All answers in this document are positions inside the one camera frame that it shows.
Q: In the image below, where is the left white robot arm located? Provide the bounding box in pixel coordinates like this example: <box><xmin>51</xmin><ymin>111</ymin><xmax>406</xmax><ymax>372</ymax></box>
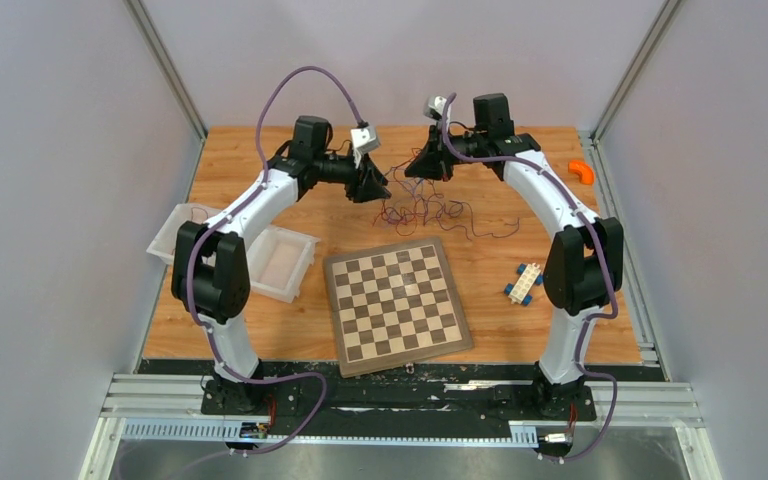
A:
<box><xmin>171</xmin><ymin>115</ymin><xmax>390</xmax><ymax>414</ymax></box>

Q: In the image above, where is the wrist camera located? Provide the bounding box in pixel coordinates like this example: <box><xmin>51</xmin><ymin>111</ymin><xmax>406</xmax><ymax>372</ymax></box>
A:
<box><xmin>350</xmin><ymin>125</ymin><xmax>380</xmax><ymax>169</ymax></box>
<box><xmin>423</xmin><ymin>95</ymin><xmax>451</xmax><ymax>122</ymax></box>

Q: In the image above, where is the white plastic compartment tray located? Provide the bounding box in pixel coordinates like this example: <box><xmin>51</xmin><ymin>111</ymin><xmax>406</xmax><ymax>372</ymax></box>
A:
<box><xmin>146</xmin><ymin>203</ymin><xmax>319</xmax><ymax>303</ymax></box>

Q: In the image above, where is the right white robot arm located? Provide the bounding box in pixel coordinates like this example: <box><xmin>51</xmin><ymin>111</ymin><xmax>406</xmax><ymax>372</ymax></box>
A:
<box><xmin>405</xmin><ymin>93</ymin><xmax>624</xmax><ymax>418</ymax></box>

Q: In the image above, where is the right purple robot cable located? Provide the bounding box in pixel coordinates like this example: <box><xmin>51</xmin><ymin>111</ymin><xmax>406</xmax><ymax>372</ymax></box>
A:
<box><xmin>440</xmin><ymin>92</ymin><xmax>620</xmax><ymax>464</ymax></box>

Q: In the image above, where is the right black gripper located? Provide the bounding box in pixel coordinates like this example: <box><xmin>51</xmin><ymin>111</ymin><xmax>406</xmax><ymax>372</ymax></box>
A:
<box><xmin>406</xmin><ymin>123</ymin><xmax>487</xmax><ymax>183</ymax></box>

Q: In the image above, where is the purple wire bundle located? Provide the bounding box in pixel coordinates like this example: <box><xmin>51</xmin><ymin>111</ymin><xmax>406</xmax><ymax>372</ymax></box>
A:
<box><xmin>371</xmin><ymin>148</ymin><xmax>522</xmax><ymax>241</ymax></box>

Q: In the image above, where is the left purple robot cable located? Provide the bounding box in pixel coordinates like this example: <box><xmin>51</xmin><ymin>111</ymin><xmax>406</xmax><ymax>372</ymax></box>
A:
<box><xmin>185</xmin><ymin>65</ymin><xmax>329</xmax><ymax>458</ymax></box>

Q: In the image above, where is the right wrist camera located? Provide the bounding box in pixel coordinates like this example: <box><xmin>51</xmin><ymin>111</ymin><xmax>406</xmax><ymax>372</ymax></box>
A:
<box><xmin>423</xmin><ymin>95</ymin><xmax>451</xmax><ymax>122</ymax></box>

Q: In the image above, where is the white blue toy car chassis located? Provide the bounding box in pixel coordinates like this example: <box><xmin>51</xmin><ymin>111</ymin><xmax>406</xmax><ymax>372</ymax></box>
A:
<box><xmin>503</xmin><ymin>263</ymin><xmax>543</xmax><ymax>306</ymax></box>

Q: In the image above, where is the wooden chessboard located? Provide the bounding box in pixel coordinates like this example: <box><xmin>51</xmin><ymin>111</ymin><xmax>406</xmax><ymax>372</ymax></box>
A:
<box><xmin>323</xmin><ymin>237</ymin><xmax>474</xmax><ymax>378</ymax></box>

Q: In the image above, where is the aluminium frame rail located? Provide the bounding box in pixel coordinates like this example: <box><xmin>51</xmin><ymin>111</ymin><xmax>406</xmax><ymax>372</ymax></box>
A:
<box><xmin>80</xmin><ymin>374</ymin><xmax>721</xmax><ymax>479</ymax></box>

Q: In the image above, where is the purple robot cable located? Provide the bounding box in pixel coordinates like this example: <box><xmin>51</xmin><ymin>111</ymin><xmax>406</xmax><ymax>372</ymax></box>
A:
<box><xmin>440</xmin><ymin>92</ymin><xmax>620</xmax><ymax>464</ymax></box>
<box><xmin>185</xmin><ymin>65</ymin><xmax>329</xmax><ymax>458</ymax></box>

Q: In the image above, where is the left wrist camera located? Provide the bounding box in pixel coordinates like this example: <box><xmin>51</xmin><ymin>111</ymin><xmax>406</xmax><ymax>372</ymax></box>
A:
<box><xmin>350</xmin><ymin>125</ymin><xmax>380</xmax><ymax>169</ymax></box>

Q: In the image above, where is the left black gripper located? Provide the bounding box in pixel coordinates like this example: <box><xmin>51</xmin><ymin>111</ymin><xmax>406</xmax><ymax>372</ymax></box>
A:
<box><xmin>313</xmin><ymin>148</ymin><xmax>391</xmax><ymax>205</ymax></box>

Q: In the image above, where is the orange curved plastic piece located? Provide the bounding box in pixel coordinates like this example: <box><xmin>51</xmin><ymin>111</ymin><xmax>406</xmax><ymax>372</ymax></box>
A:
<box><xmin>567</xmin><ymin>160</ymin><xmax>596</xmax><ymax>186</ymax></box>

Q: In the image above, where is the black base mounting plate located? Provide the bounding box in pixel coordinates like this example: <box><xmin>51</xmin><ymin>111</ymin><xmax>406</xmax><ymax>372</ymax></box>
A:
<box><xmin>201</xmin><ymin>362</ymin><xmax>596</xmax><ymax>439</ymax></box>

